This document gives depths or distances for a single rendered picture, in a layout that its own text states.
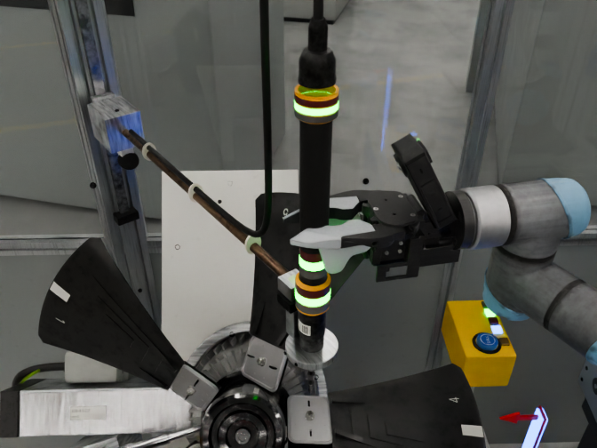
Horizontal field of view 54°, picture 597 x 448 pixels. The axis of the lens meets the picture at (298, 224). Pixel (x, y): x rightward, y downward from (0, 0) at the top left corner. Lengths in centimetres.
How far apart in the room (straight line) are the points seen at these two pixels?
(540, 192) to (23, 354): 162
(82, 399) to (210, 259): 32
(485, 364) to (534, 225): 53
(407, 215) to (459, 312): 63
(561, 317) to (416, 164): 27
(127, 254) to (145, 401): 50
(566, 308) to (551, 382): 141
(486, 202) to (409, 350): 122
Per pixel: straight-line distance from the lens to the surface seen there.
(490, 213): 70
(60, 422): 108
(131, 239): 142
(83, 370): 109
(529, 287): 78
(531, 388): 216
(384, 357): 189
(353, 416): 91
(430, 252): 71
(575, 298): 76
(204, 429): 85
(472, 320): 126
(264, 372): 89
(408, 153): 62
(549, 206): 74
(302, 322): 74
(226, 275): 111
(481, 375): 123
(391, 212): 67
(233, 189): 112
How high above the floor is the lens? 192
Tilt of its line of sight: 35 degrees down
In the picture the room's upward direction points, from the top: straight up
